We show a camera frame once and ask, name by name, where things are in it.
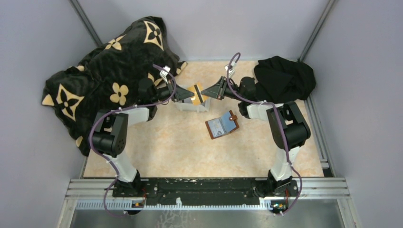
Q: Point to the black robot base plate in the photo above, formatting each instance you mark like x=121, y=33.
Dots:
x=211, y=191

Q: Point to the aluminium frame rail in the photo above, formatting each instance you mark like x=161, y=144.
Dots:
x=97, y=194

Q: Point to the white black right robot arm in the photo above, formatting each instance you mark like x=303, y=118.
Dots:
x=288, y=127

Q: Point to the white plastic card box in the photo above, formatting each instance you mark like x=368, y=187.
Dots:
x=186, y=105

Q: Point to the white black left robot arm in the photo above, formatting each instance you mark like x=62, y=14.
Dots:
x=109, y=133

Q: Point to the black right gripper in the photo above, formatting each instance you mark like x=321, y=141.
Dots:
x=217, y=90

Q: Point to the gold credit card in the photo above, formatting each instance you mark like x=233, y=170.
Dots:
x=197, y=98

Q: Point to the black crumpled cloth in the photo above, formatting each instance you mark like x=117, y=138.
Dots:
x=280, y=80

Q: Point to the black floral plush blanket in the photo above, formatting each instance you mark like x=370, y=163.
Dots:
x=108, y=77

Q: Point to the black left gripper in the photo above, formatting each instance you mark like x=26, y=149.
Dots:
x=181, y=93

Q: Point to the brown leather card holder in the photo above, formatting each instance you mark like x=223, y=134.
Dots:
x=222, y=126

